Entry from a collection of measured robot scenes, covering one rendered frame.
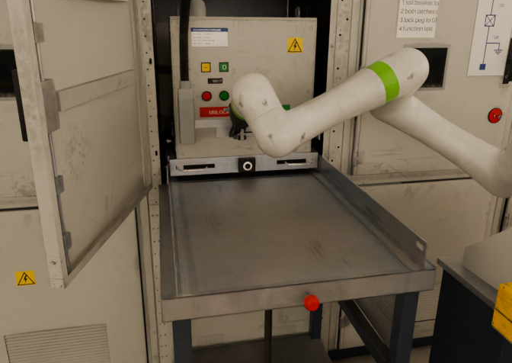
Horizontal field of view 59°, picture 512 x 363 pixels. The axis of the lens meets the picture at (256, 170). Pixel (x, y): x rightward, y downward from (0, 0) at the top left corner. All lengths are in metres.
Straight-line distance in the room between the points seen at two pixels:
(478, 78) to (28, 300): 1.78
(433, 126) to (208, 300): 0.85
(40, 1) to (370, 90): 0.79
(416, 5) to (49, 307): 1.63
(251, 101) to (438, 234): 1.12
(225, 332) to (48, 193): 1.11
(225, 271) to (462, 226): 1.23
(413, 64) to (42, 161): 0.94
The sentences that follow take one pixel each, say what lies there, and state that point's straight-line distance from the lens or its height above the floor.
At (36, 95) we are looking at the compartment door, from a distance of 0.92.
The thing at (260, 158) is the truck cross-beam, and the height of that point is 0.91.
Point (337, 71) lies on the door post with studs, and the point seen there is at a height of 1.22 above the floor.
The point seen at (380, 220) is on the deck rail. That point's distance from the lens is 1.27.
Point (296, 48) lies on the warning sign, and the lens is 1.59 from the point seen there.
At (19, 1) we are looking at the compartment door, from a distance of 0.92.
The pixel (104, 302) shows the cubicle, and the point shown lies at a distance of 1.76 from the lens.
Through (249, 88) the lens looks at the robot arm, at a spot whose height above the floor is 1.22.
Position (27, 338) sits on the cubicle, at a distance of 1.88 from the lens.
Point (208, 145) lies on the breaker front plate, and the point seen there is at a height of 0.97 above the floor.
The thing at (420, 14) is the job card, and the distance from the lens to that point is 1.70.
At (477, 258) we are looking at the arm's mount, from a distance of 1.33.
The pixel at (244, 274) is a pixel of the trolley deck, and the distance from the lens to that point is 1.03.
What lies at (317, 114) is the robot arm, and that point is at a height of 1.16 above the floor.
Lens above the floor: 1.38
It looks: 18 degrees down
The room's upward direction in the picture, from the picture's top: straight up
